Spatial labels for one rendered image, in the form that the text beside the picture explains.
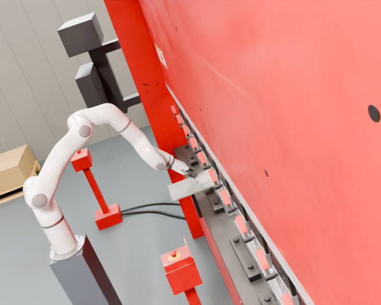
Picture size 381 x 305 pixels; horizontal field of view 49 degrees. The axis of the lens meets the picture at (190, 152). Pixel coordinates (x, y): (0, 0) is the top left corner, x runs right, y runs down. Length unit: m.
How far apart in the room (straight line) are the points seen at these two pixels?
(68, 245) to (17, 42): 4.40
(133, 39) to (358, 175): 2.56
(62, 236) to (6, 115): 4.56
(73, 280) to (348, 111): 2.03
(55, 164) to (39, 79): 4.33
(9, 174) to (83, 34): 3.11
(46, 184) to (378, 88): 1.82
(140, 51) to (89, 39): 0.38
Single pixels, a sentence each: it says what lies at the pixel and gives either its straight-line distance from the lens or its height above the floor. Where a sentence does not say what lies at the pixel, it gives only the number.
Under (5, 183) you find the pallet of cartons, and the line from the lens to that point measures 5.89.
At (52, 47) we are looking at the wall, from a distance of 6.22.
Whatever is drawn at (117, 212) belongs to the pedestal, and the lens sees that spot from 4.24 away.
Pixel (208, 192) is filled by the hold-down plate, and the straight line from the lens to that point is 2.46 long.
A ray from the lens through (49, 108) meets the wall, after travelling 6.46.
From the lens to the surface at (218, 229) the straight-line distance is 2.21.
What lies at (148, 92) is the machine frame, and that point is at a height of 1.36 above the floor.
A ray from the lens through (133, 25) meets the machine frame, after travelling 2.96.
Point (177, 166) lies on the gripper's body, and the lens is 2.30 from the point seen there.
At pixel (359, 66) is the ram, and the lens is 0.44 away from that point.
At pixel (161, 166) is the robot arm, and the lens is 2.18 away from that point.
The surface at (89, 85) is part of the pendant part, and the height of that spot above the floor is 1.53.
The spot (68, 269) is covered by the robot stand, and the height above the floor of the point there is 0.93.
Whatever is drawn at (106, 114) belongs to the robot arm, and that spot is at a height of 1.59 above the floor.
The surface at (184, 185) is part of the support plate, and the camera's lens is 2.42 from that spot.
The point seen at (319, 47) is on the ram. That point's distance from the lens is 0.50.
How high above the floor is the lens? 2.19
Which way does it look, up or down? 25 degrees down
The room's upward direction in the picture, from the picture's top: 19 degrees counter-clockwise
